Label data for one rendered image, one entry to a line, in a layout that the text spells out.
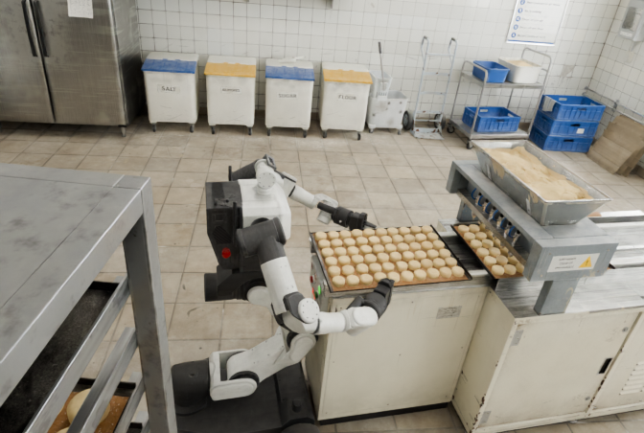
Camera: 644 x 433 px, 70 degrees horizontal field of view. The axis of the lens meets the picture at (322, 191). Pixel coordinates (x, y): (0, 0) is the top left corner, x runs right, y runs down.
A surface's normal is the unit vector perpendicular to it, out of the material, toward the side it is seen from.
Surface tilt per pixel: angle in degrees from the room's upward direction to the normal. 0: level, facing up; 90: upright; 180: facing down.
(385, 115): 96
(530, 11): 90
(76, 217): 0
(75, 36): 91
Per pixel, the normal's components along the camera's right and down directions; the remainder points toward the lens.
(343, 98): 0.05, 0.52
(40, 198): 0.08, -0.87
